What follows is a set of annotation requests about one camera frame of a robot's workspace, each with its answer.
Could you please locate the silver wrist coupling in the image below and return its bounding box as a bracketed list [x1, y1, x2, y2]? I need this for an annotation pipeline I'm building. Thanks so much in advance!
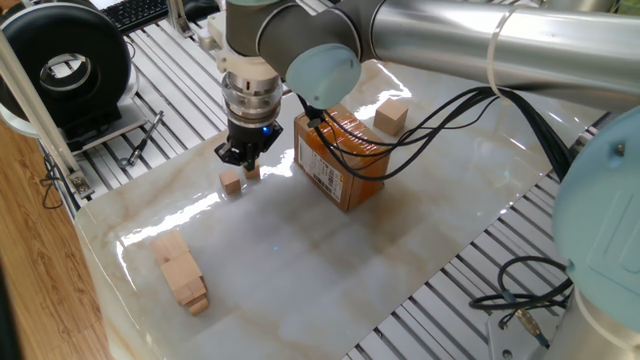
[221, 72, 284, 129]

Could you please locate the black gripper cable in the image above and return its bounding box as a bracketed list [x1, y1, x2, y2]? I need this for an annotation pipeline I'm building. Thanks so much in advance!
[294, 84, 576, 184]

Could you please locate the small wooden block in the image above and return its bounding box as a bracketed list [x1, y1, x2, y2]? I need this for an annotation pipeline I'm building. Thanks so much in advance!
[187, 294, 211, 317]
[174, 277, 208, 306]

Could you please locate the aluminium frame post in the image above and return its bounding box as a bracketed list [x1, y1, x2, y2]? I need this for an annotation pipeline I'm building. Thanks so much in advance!
[0, 29, 96, 200]

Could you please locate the large wooden cube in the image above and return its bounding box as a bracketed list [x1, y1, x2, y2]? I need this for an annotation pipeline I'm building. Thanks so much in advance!
[372, 97, 409, 138]

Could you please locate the black cable with metal plug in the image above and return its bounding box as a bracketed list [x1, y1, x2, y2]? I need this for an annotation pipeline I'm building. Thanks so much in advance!
[468, 255, 576, 349]

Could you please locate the cardboard box with orange tape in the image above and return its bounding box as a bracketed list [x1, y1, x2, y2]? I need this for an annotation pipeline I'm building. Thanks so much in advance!
[293, 103, 393, 213]

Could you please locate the black ring shaped device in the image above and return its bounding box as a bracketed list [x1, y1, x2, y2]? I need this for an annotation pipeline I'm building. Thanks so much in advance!
[0, 2, 140, 140]

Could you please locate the grey device base plate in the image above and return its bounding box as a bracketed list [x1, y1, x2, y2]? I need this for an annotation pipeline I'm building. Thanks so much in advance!
[62, 99, 150, 154]

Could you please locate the white zip tie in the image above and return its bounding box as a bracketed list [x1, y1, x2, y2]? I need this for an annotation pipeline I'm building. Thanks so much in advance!
[485, 4, 521, 101]

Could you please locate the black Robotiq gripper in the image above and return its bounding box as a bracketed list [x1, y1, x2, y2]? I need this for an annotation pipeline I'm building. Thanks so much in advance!
[213, 121, 285, 173]

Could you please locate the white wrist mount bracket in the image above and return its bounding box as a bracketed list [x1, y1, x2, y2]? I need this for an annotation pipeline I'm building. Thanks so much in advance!
[207, 12, 281, 81]

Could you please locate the black silver pen tool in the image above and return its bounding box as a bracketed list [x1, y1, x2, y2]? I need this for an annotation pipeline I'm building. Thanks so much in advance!
[118, 110, 166, 168]

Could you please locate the black keyboard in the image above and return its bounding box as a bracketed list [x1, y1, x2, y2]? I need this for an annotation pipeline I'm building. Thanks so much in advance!
[99, 0, 171, 35]

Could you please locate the large wooden block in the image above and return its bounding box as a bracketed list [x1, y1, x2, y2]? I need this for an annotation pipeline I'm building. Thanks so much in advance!
[149, 229, 191, 266]
[159, 252, 205, 296]

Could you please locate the marble pattern mat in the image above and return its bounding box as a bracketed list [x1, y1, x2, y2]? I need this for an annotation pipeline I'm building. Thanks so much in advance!
[73, 57, 609, 360]

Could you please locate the thin black cable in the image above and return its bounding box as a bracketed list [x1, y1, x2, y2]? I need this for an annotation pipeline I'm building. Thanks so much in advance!
[38, 151, 66, 210]

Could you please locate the short aluminium profile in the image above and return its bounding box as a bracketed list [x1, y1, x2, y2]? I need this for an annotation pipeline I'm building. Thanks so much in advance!
[165, 0, 195, 39]

